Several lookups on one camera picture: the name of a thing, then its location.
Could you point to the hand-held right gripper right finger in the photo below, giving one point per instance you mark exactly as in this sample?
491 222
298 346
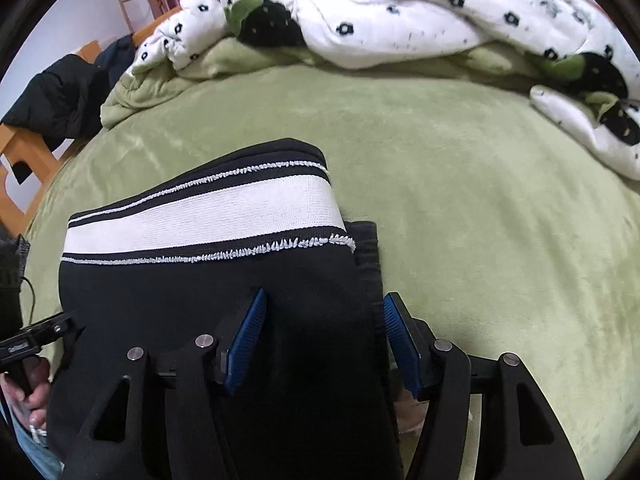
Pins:
400 350

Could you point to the person's blue jeans leg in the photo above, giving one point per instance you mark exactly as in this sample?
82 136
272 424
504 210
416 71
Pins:
35 455

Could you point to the green fleece blanket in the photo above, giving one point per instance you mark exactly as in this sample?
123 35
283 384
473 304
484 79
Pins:
150 95

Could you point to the white floral quilt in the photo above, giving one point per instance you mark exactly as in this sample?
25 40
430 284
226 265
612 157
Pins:
400 25

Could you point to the black pants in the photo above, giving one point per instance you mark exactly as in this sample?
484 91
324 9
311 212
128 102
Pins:
310 360

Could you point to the wooden coat rack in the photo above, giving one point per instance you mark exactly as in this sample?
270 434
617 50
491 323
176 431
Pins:
127 15

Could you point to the navy garment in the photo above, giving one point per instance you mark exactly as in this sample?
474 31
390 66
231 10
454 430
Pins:
117 52

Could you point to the person's left hand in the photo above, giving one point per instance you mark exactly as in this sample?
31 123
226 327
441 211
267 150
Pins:
39 390

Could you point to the black jacket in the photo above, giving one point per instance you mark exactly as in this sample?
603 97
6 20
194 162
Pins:
55 100

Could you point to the wooden bed frame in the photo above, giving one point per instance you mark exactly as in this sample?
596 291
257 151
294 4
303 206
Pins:
12 210

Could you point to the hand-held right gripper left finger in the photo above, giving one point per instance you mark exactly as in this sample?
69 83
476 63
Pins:
245 345

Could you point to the green fleece bed sheet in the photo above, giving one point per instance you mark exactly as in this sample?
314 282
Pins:
475 235

